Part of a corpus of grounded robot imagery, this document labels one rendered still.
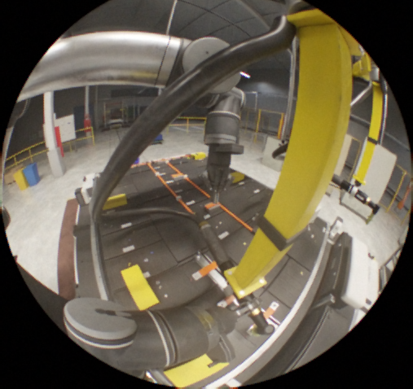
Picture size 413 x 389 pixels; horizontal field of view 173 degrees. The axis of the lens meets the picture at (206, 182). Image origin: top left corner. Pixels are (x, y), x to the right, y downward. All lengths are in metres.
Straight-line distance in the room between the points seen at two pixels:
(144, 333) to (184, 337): 0.05
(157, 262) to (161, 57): 0.59
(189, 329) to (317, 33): 0.39
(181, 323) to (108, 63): 0.38
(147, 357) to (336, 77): 0.35
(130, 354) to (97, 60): 0.37
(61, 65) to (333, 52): 0.33
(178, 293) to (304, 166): 0.49
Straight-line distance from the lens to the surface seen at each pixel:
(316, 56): 0.17
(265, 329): 0.41
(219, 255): 0.43
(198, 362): 0.48
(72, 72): 0.27
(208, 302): 0.51
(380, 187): 4.88
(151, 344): 0.21
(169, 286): 0.52
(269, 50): 0.16
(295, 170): 0.16
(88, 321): 0.20
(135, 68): 0.23
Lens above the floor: 1.50
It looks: 29 degrees down
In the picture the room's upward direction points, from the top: 6 degrees clockwise
